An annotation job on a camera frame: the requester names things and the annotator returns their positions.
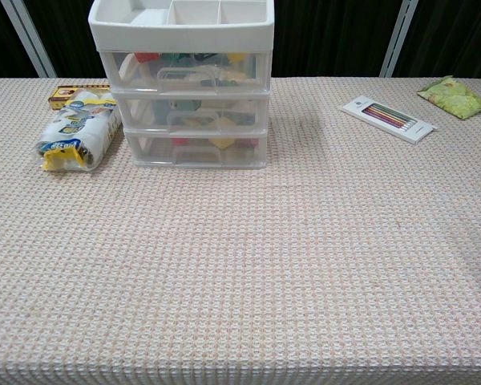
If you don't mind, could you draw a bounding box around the white plastic drawer unit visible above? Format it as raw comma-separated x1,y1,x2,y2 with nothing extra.
87,0,275,169

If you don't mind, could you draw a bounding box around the beige woven tablecloth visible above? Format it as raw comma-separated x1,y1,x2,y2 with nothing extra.
0,76,481,385

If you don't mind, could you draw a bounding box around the white coloured pencil box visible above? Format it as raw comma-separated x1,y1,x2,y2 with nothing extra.
339,95,437,146

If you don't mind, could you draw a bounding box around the paper roll pack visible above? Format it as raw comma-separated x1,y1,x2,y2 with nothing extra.
34,91,123,172

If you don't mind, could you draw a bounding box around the black pleated curtain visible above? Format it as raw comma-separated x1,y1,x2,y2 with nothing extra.
0,0,481,81

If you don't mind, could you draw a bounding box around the brown yellow printed box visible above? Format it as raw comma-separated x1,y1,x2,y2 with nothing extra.
47,83,110,111

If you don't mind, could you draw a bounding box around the green snack packet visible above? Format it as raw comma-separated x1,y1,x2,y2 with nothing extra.
416,75,481,120

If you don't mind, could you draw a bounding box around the white plastic container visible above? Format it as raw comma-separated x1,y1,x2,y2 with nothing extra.
102,51,272,95

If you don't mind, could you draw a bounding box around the grey metal frame post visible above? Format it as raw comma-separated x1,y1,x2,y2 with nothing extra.
379,0,418,79
0,0,58,79

